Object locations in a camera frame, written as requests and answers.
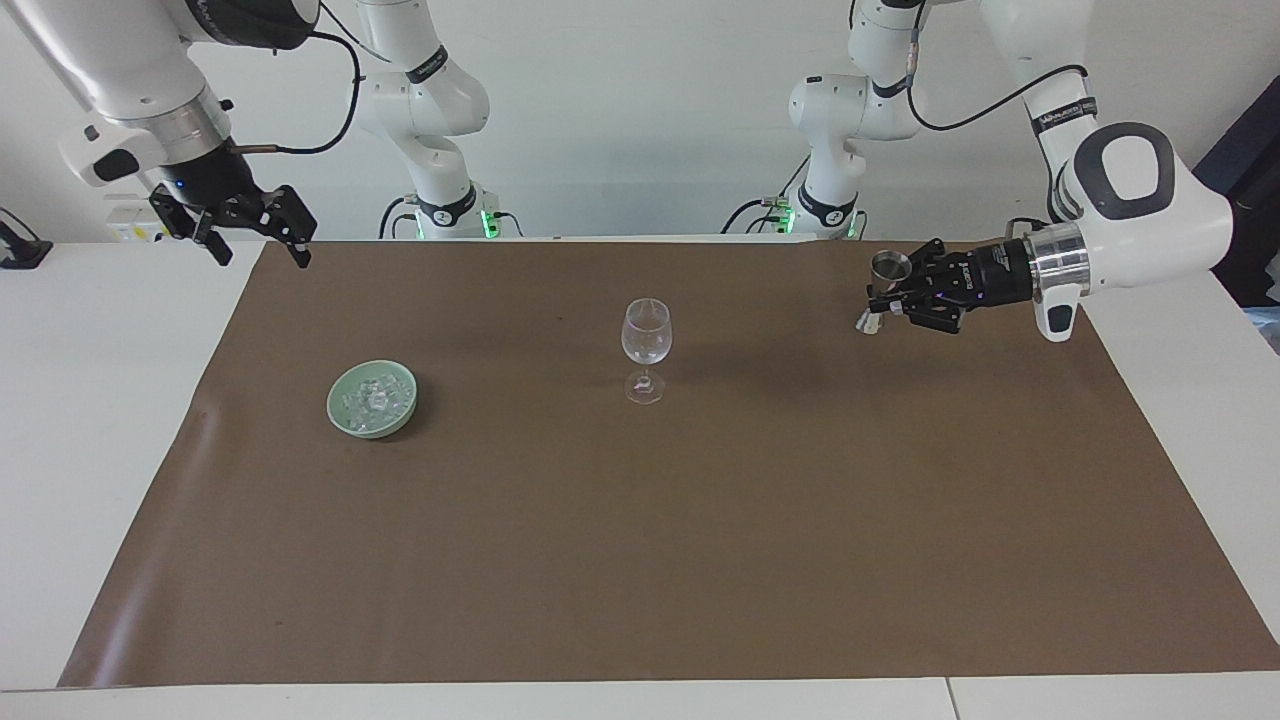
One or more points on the black stand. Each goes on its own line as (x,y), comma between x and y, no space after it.
(20,250)

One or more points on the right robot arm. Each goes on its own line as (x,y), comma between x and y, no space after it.
(120,70)

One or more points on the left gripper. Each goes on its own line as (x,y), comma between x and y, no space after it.
(1000,272)

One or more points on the white box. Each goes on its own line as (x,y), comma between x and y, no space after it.
(128,222)

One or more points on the silver metal jigger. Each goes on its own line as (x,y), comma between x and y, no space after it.
(890,268)

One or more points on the clear wine glass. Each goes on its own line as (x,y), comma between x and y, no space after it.
(646,335)

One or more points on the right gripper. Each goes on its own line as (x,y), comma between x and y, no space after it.
(208,175)

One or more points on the pile of clear ice cubes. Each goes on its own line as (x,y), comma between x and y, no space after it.
(375,398)

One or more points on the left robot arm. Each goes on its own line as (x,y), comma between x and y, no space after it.
(1140,215)

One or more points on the pale green bowl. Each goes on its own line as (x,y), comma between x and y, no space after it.
(345,415)

